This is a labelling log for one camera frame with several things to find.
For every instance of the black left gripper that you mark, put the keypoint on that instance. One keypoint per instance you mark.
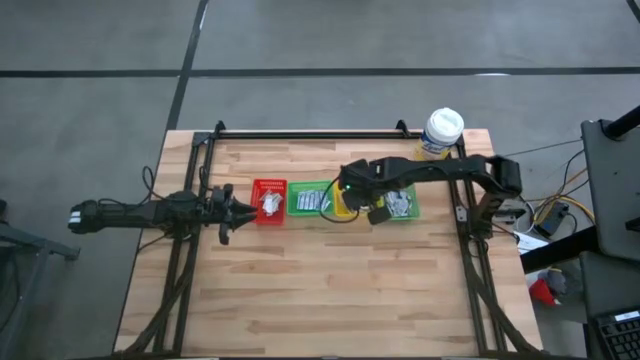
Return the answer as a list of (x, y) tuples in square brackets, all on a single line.
[(220, 215)]

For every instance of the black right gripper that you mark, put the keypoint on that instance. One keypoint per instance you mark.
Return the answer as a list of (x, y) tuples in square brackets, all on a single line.
[(365, 185)]

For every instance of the white blue alcohol wipe packet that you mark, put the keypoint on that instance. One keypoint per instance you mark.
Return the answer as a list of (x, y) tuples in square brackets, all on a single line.
[(395, 212), (405, 194), (403, 204), (406, 213)]

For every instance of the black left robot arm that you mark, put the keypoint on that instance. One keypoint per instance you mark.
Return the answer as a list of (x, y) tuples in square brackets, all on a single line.
[(125, 214)]

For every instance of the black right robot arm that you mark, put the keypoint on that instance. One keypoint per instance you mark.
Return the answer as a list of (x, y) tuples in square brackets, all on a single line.
[(450, 167)]

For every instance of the red plastic slotted basket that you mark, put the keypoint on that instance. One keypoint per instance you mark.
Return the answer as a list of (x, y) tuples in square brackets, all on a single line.
[(257, 220)]

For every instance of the yellow plastic slotted basket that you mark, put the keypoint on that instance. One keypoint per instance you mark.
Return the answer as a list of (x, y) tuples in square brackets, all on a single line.
[(340, 210)]

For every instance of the green plastic slotted basket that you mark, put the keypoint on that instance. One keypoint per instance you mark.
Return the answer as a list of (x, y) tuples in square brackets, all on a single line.
[(292, 212), (415, 212)]

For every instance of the Lysol wipes canister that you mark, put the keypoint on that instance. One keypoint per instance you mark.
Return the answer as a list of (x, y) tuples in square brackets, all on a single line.
[(444, 127)]

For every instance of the white paper sheet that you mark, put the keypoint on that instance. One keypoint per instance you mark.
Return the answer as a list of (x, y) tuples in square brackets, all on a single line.
[(530, 242)]

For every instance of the black electronics box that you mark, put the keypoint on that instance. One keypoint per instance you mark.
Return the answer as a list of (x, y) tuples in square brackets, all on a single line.
[(550, 219)]

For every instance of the red cloth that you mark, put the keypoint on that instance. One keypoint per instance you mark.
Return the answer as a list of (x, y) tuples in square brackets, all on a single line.
[(542, 292)]

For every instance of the grey metal stand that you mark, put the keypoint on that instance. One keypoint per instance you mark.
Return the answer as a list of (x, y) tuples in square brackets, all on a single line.
[(40, 245)]

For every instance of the dark grey cart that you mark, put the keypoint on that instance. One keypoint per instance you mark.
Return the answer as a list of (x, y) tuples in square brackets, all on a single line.
[(615, 190)]

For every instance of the dark desk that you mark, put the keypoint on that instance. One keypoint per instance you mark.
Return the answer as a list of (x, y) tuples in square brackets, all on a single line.
[(610, 285)]

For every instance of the black keyboard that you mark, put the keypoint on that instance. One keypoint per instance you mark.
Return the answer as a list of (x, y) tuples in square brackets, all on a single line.
[(620, 340)]

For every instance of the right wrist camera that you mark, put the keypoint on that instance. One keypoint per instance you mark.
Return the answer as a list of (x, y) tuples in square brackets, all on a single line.
[(380, 215)]

